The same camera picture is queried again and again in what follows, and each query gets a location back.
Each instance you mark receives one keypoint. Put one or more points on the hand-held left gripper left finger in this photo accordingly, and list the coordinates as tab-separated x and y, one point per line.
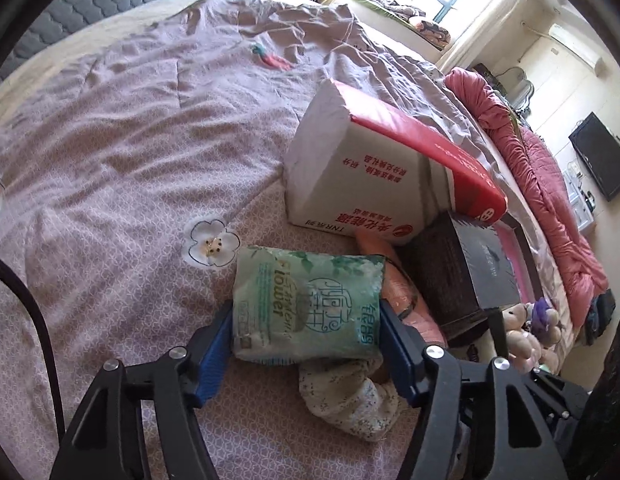
215	355

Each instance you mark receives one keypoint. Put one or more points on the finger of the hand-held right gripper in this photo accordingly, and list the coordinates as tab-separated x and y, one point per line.
497	332

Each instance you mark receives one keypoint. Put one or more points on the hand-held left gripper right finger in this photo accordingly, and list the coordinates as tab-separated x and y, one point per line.
394	355

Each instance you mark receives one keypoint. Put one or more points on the beige teddy bear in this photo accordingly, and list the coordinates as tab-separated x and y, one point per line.
527	340

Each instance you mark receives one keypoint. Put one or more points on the large green tissue pack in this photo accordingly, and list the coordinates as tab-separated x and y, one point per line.
305	305

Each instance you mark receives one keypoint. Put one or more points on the orange-pink soft tube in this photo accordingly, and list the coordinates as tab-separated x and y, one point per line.
404	300

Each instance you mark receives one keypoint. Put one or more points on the dark square box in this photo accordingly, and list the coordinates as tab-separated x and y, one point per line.
459	280

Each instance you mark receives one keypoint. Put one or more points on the white floral cloth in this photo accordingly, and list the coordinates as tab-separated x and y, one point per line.
340	400

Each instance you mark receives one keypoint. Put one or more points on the pink framed picture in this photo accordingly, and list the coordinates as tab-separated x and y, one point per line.
514	255

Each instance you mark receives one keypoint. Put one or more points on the black bag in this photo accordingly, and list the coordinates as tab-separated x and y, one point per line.
600	317

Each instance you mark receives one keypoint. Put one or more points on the white drawer cabinet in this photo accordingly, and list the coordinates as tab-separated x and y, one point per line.
579	195

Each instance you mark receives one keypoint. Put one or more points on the pink quilt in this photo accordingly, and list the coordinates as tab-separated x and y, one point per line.
539	175

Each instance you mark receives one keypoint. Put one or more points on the red and white box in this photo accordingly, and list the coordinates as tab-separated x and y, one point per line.
365	175

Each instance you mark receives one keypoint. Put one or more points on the black television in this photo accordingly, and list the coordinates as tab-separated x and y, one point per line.
602	157

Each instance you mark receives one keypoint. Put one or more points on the mauve patterned duvet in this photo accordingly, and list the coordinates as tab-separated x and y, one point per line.
115	160

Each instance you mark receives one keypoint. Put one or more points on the vanity mirror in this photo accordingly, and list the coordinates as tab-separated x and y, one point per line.
509	90

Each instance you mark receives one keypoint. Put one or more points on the white air conditioner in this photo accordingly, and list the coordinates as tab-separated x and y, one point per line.
574	45

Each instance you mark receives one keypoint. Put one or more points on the patterned cushion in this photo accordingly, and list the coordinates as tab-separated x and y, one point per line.
432	32

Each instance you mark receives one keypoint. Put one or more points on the grey clothes on windowsill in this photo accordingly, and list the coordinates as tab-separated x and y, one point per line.
392	6

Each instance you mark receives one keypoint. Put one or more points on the grey quilted headboard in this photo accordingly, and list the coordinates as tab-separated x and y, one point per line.
90	5

